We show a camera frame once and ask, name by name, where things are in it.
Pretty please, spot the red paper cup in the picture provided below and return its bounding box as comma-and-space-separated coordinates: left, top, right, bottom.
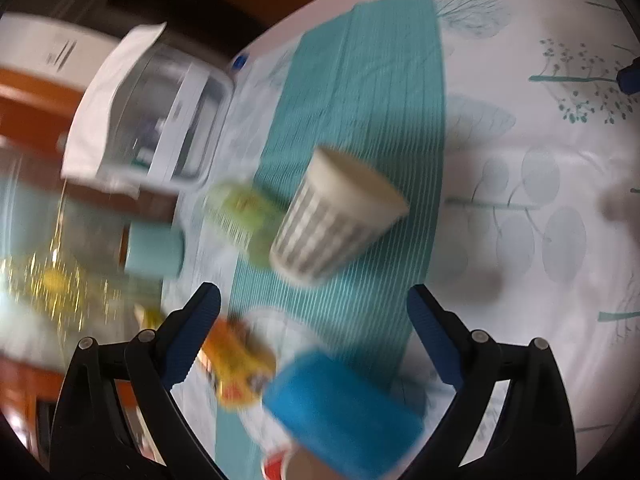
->
262, 446, 343, 480

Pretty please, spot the teal ceramic canister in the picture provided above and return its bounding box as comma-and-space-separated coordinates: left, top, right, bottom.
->
122, 222, 186, 280

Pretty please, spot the grey checked paper cup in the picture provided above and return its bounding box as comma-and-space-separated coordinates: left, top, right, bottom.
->
269, 145, 409, 288

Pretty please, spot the small blue object on table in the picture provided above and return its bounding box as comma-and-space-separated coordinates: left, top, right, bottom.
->
232, 53, 248, 70

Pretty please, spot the leaf print tablecloth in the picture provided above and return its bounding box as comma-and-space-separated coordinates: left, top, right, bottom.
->
163, 0, 639, 466

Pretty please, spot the frosted glass door gold ornament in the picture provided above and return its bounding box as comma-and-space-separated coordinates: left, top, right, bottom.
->
1, 148, 162, 368

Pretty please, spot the white cloth on appliance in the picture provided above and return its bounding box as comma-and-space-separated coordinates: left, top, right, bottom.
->
61, 23, 166, 198

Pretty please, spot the white countertop appliance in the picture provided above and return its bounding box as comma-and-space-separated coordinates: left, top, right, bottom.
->
98, 44, 234, 194

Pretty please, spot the orange patterned glass jar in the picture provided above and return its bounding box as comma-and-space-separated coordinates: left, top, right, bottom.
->
198, 316, 277, 411

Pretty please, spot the green clear glass jar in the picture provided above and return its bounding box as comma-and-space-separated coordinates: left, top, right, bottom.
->
204, 180, 285, 269

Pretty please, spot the blue plastic cup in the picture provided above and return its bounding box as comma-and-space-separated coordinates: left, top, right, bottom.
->
262, 351, 423, 479

